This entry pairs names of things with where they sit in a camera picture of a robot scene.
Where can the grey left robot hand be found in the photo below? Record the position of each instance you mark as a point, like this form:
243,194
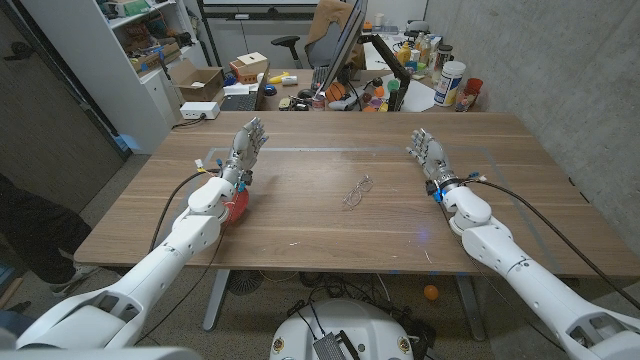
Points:
245,150

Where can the black computer monitor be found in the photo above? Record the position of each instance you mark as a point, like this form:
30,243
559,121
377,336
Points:
345,45

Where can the small orange ball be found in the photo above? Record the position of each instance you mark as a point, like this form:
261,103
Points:
431,292

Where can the tan jacket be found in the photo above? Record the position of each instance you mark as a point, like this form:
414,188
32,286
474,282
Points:
327,15

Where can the open cardboard box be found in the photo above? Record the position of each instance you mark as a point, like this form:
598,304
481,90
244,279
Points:
200,87

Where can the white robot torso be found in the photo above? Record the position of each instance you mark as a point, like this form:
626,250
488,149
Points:
360,325

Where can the grey metal table leg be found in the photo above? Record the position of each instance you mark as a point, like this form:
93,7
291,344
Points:
470,307
216,300

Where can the yellow bottle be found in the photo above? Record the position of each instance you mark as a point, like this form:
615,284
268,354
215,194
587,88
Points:
403,54

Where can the round grey grille disc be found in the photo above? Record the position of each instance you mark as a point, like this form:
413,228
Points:
245,281

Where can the orange toy basketball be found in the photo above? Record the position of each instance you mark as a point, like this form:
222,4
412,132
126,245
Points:
335,91

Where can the yellow toy banana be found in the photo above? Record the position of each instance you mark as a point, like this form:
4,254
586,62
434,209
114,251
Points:
279,77

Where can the clear frame glasses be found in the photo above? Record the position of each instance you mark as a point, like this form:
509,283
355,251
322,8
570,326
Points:
358,191

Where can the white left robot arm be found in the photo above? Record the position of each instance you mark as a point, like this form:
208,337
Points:
165,250

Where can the grey office chair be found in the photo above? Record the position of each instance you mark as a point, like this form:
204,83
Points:
325,50

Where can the wooden desk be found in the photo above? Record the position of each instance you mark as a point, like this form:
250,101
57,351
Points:
302,82

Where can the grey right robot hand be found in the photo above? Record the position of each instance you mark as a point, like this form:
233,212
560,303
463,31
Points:
435,157

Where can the white shelf unit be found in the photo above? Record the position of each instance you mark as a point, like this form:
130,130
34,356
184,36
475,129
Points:
100,75

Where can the person in dark trousers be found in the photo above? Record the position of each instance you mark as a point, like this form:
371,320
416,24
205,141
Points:
35,225

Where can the small wooden box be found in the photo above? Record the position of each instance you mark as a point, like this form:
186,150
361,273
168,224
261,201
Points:
250,65

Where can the white power box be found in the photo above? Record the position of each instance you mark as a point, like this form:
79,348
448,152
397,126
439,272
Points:
200,110

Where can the white game controller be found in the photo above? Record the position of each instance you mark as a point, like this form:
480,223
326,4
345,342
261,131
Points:
342,105

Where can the white paper sheet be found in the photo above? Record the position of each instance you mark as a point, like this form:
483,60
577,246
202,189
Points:
420,97

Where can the white canister blue label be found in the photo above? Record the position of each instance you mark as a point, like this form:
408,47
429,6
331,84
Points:
448,85

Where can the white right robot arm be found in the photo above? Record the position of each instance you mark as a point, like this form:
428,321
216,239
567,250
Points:
500,245

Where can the black laptop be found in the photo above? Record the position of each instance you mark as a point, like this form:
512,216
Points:
240,101

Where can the red bowl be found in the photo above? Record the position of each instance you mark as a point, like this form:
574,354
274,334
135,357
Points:
240,205

